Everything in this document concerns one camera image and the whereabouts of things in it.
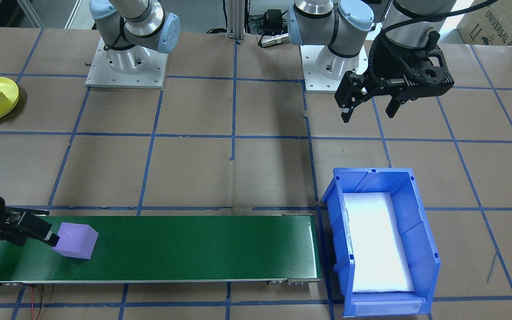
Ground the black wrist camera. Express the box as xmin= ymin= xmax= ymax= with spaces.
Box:
xmin=409 ymin=31 xmax=456 ymax=96

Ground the thin red wire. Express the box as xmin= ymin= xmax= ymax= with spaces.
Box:
xmin=29 ymin=284 xmax=46 ymax=320

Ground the white foam sheet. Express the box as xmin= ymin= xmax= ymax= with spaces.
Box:
xmin=343 ymin=192 xmax=416 ymax=294

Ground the black power supply box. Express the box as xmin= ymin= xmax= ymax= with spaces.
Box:
xmin=265 ymin=9 xmax=284 ymax=28

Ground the white square base plate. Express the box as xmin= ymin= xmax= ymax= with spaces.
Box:
xmin=300 ymin=44 xmax=368 ymax=94
xmin=86 ymin=38 xmax=169 ymax=89

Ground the brown cardboard box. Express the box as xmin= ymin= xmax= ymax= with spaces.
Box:
xmin=456 ymin=0 xmax=512 ymax=48

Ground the purple foam block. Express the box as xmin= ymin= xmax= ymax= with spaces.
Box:
xmin=52 ymin=222 xmax=100 ymax=261

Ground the blue plastic storage bin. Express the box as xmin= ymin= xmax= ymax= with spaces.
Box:
xmin=322 ymin=168 xmax=441 ymax=318

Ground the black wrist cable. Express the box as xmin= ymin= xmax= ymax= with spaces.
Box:
xmin=368 ymin=0 xmax=501 ymax=80

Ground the green conveyor belt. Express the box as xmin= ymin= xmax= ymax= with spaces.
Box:
xmin=0 ymin=209 xmax=323 ymax=287

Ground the silver cylindrical connector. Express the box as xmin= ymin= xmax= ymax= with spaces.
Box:
xmin=258 ymin=33 xmax=290 ymax=48

